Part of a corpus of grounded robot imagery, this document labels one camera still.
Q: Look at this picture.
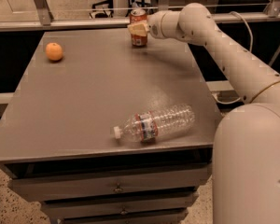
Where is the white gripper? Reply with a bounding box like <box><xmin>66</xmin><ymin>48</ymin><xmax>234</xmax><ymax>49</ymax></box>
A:
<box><xmin>128</xmin><ymin>11</ymin><xmax>165</xmax><ymax>39</ymax></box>

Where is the red coke can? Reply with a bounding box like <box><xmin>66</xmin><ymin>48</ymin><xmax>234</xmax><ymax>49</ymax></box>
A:
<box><xmin>130</xmin><ymin>8</ymin><xmax>147</xmax><ymax>47</ymax></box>

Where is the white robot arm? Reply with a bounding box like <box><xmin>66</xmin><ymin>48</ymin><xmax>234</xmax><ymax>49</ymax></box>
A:
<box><xmin>128</xmin><ymin>3</ymin><xmax>280</xmax><ymax>224</ymax></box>

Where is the clear plastic water bottle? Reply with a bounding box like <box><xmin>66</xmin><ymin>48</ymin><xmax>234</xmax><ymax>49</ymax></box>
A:
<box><xmin>113</xmin><ymin>104</ymin><xmax>195</xmax><ymax>142</ymax></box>

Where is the orange fruit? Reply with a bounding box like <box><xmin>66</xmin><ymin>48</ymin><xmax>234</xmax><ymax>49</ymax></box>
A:
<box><xmin>45</xmin><ymin>43</ymin><xmax>63</xmax><ymax>62</ymax></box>

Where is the grey drawer cabinet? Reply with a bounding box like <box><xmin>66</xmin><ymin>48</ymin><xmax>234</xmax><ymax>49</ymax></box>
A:
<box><xmin>0</xmin><ymin>29</ymin><xmax>221</xmax><ymax>224</ymax></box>

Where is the metal railing frame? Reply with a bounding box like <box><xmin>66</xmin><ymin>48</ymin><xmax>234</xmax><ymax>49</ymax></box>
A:
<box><xmin>0</xmin><ymin>0</ymin><xmax>280</xmax><ymax>31</ymax></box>

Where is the top drawer metal handle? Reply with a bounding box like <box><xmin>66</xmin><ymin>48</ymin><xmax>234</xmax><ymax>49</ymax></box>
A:
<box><xmin>113</xmin><ymin>184</ymin><xmax>123</xmax><ymax>193</ymax></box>

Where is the drawer metal handle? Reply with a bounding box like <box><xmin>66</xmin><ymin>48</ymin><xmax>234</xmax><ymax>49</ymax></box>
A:
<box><xmin>120</xmin><ymin>207</ymin><xmax>129</xmax><ymax>216</ymax></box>
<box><xmin>113</xmin><ymin>184</ymin><xmax>123</xmax><ymax>193</ymax></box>

